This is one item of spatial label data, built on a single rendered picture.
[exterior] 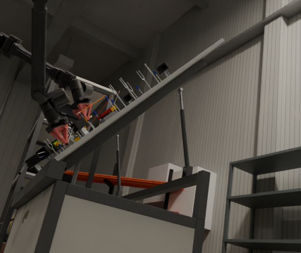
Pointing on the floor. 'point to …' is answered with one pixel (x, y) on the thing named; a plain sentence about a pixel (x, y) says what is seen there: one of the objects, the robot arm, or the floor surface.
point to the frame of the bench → (48, 229)
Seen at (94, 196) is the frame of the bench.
